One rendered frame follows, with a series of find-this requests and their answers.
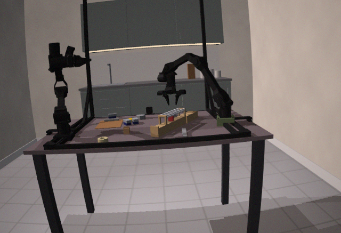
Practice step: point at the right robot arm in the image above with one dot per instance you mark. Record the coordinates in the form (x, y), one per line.
(61, 116)

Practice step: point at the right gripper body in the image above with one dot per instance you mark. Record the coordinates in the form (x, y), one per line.
(65, 62)

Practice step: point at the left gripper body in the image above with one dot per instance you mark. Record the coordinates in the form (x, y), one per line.
(176, 92)

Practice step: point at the brown clipboard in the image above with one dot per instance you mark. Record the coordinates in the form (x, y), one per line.
(110, 123)

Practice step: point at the small tan wooden block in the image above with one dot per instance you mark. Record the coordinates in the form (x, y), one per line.
(126, 130)

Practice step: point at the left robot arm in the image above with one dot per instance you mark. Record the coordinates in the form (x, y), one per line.
(219, 95)

